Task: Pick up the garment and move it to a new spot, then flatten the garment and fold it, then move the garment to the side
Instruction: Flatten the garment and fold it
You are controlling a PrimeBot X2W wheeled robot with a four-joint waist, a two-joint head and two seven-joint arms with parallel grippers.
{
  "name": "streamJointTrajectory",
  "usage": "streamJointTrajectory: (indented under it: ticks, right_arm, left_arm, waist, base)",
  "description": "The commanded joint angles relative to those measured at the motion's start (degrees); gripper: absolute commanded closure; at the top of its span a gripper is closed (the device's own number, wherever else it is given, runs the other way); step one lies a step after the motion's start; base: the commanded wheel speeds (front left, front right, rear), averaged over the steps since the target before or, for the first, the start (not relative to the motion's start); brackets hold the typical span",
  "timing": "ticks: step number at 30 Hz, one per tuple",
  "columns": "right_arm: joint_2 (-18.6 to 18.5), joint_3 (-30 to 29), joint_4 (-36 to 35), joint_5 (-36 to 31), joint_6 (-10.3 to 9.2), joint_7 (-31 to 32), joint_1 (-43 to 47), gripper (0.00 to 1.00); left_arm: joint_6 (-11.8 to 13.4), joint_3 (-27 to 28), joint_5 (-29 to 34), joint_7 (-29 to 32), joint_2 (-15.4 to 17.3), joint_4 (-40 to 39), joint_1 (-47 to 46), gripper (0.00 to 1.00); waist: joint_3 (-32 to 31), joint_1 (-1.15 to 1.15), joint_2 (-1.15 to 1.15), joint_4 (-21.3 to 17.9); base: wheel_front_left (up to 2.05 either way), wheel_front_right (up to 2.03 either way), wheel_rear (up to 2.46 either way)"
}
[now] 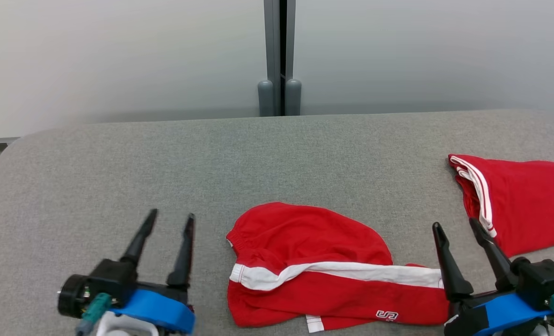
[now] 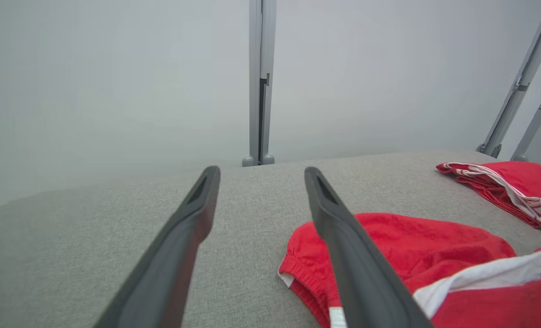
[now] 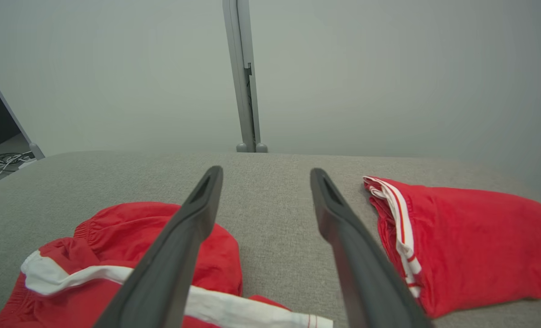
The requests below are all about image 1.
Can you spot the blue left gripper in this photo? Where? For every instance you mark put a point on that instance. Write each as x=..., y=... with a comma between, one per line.
x=160, y=308

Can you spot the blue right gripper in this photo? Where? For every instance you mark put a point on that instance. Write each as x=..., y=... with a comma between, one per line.
x=505, y=312

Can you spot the red white basketball jersey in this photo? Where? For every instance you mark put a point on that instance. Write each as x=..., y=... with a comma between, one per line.
x=529, y=200

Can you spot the red white-striped shorts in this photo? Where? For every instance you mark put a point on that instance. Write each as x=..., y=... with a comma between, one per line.
x=305, y=238

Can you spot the grey fabric sofa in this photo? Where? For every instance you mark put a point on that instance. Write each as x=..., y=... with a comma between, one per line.
x=164, y=163

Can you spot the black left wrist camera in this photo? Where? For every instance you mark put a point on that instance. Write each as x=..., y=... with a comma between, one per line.
x=104, y=284

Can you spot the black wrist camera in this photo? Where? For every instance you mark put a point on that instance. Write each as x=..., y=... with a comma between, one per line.
x=104, y=284
x=543, y=280

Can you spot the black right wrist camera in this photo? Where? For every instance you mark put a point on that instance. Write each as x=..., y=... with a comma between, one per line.
x=543, y=280

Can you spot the teal left camera connector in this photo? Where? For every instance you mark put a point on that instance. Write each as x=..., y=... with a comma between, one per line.
x=94, y=310

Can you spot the grey cylindrical post foot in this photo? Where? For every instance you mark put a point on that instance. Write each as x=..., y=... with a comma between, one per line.
x=293, y=98
x=265, y=99

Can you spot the grey partition frame post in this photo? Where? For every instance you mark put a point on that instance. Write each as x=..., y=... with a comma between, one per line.
x=272, y=46

